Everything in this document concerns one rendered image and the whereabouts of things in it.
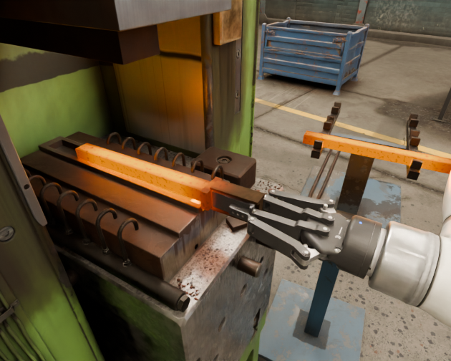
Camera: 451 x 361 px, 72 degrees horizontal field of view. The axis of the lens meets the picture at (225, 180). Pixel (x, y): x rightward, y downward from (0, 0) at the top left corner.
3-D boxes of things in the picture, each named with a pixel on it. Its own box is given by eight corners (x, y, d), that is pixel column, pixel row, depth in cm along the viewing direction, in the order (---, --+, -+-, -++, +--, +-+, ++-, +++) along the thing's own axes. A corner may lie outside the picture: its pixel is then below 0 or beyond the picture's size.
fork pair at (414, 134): (417, 137, 80) (420, 130, 79) (418, 146, 75) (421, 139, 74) (326, 121, 88) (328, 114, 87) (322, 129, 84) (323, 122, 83)
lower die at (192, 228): (230, 213, 61) (230, 177, 57) (165, 286, 47) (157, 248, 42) (86, 158, 79) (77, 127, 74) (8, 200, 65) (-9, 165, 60)
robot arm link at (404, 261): (414, 268, 43) (369, 252, 45) (440, 219, 38) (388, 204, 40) (409, 322, 37) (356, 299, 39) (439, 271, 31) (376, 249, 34)
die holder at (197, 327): (269, 304, 95) (285, 185, 69) (198, 439, 68) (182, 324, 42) (134, 238, 118) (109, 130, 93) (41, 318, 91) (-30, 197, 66)
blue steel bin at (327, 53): (358, 80, 439) (371, 24, 398) (338, 95, 386) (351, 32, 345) (282, 66, 497) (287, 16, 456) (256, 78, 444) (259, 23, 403)
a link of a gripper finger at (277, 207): (332, 222, 41) (336, 216, 42) (259, 193, 46) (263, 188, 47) (326, 243, 43) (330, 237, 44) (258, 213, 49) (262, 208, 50)
